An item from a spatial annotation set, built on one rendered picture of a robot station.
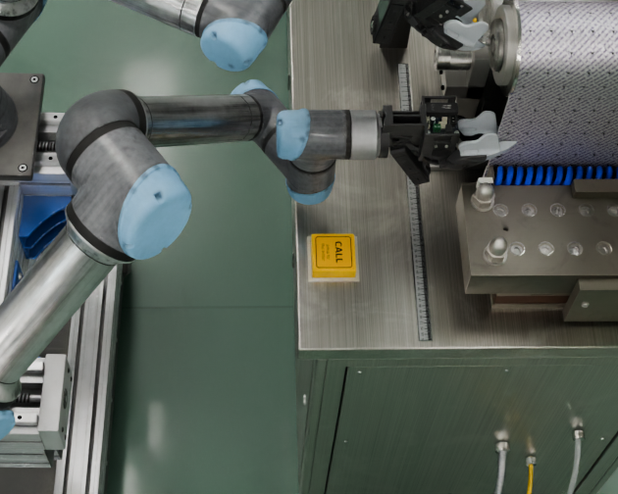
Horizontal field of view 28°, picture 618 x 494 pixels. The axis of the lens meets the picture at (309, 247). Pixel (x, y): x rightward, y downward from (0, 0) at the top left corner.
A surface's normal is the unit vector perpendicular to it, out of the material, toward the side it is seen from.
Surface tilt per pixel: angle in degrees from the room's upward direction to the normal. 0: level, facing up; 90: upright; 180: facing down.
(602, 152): 90
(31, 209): 0
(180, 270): 0
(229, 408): 0
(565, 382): 90
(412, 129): 90
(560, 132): 90
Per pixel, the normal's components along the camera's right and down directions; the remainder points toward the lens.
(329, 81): 0.04, -0.49
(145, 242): 0.69, 0.61
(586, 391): 0.03, 0.88
